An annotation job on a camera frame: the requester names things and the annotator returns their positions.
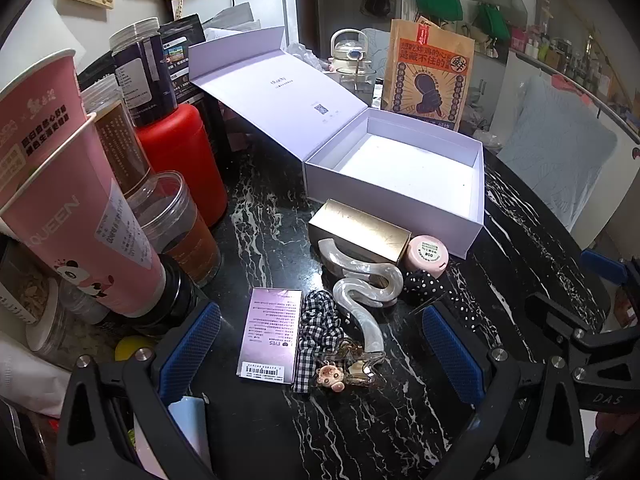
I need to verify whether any white gift box with lid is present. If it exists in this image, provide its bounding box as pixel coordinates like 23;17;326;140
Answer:
187;26;486;260

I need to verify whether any clear jar with brown label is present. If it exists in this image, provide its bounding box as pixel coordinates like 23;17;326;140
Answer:
80;77;156;196

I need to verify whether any clear plastic jar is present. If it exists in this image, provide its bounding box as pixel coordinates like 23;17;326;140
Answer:
127;171;222;286

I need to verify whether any white water bottle with handle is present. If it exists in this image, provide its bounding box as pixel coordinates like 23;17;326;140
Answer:
330;29;373;73

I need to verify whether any star hair clip with bear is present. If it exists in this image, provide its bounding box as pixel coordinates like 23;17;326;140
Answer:
314;340;388;393

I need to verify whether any clear plastic bag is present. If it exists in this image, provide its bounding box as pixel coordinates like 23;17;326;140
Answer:
287;42;331;73

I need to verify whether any pink paper cup with panda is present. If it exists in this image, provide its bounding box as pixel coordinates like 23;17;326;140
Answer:
0;112;166;318

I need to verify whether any white cabinet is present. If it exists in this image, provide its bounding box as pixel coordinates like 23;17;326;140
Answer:
490;50;640;251

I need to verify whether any white refrigerator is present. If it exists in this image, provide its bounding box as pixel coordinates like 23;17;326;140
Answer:
171;0;296;51

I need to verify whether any brown printed paper bag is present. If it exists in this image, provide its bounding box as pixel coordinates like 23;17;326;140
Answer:
381;19;476;133

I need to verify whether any light blue pillow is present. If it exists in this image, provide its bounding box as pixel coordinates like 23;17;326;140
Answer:
497;77;618;241

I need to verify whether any yellow round object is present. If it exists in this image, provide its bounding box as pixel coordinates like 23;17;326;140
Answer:
115;335;153;362

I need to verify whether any black printed pouch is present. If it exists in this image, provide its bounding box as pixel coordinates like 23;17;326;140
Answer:
160;14;208;106

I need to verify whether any black polka dot scrunchie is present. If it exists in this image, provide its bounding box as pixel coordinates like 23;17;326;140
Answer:
402;267;481;331

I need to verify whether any pink round jar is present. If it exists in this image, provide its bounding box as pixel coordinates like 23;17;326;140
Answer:
404;234;451;278

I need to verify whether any pearly wavy hair clip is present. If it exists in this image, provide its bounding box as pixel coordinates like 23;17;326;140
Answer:
317;237;405;366

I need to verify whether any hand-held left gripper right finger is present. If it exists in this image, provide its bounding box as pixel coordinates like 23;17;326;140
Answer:
422;302;588;480

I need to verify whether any red canister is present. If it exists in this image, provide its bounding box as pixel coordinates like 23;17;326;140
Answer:
135;102;228;228

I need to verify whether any jar of oats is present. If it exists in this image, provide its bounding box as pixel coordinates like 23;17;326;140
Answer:
0;240;66;366

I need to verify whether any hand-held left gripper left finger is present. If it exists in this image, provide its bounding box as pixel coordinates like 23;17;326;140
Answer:
55;302;223;480

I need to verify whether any small purple box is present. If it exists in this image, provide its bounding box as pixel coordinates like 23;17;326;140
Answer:
236;287;303;386

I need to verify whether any gold rectangular box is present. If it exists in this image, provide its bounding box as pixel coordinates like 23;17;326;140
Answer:
307;198;412;267

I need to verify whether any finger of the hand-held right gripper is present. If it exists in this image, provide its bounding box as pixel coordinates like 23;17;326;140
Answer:
580;249;640;306
525;292;611;346

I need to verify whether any black white checked scrunchie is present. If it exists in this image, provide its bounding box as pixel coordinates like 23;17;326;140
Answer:
292;287;346;393

